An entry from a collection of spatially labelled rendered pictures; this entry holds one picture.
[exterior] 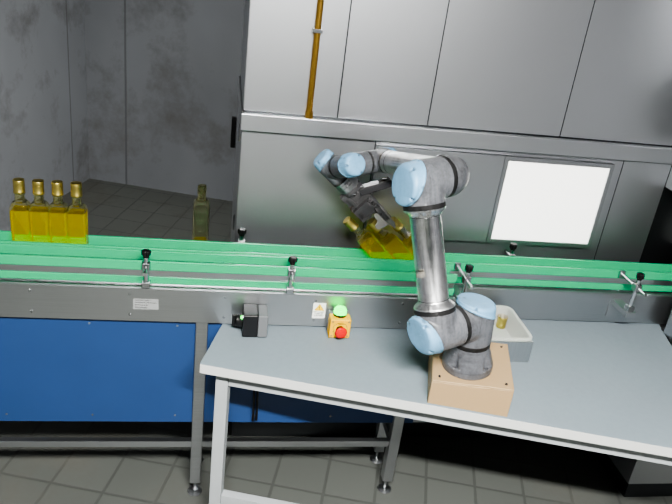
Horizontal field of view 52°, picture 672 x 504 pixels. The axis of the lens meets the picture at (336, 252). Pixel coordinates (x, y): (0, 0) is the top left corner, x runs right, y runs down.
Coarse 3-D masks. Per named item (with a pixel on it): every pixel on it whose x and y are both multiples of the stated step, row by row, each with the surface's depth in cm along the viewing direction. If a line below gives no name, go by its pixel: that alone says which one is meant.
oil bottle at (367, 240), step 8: (368, 232) 238; (360, 240) 238; (368, 240) 238; (376, 240) 239; (368, 248) 239; (376, 248) 240; (384, 248) 241; (376, 256) 241; (384, 256) 241; (392, 256) 242
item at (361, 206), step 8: (360, 184) 230; (352, 192) 229; (344, 200) 231; (352, 200) 232; (360, 200) 233; (368, 200) 232; (376, 200) 236; (352, 208) 234; (360, 208) 232; (368, 208) 233; (360, 216) 233; (368, 216) 234
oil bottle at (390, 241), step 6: (390, 234) 239; (384, 240) 239; (390, 240) 239; (396, 240) 239; (384, 246) 240; (390, 246) 240; (396, 246) 240; (402, 246) 241; (390, 252) 241; (396, 252) 241; (402, 252) 242; (408, 252) 242; (396, 258) 242; (402, 258) 243; (408, 258) 243
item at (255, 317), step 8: (248, 304) 227; (256, 304) 227; (248, 312) 222; (256, 312) 223; (264, 312) 223; (248, 320) 221; (256, 320) 221; (264, 320) 222; (248, 328) 222; (256, 328) 223; (264, 328) 223; (248, 336) 223; (256, 336) 224; (264, 336) 224
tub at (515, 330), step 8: (496, 312) 246; (504, 312) 246; (512, 312) 243; (496, 320) 247; (512, 320) 242; (520, 320) 238; (496, 328) 245; (512, 328) 241; (520, 328) 236; (496, 336) 240; (504, 336) 241; (512, 336) 240; (520, 336) 235; (528, 336) 229
